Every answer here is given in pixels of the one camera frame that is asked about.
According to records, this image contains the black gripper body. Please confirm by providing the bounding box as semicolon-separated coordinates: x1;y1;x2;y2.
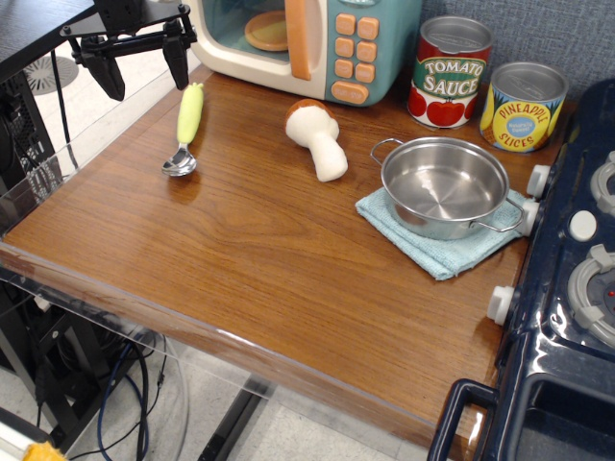
61;1;197;57

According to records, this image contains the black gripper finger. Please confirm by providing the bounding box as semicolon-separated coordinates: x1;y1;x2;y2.
82;51;125;101
162;19;188;90

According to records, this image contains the plush white brown mushroom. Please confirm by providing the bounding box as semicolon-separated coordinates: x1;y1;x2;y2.
284;99;348;182

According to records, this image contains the teal cream toy microwave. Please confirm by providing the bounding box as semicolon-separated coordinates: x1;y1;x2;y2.
188;0;422;107

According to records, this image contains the black desk at left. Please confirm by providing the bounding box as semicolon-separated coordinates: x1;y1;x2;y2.
1;0;95;83

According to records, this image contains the orange toy plate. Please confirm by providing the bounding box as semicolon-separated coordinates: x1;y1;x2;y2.
244;10;288;52

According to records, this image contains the tomato sauce can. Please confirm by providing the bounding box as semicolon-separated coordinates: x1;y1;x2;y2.
407;15;494;129

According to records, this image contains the stainless steel pot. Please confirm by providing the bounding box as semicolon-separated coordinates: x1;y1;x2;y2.
370;136;524;240

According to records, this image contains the light blue cloth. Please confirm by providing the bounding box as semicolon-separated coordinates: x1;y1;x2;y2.
356;188;522;280

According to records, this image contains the pineapple slices can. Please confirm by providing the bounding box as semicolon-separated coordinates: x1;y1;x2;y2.
480;61;569;154

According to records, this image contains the black table leg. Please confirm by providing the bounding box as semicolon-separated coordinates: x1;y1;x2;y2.
197;390;262;461

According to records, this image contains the dark blue toy stove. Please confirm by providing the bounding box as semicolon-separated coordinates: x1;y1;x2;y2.
429;80;614;460

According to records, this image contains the spoon with yellow-green handle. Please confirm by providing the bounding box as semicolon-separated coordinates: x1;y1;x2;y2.
161;83;204;177

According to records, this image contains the blue floor cable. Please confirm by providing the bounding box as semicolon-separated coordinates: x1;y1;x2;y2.
97;340;150;461

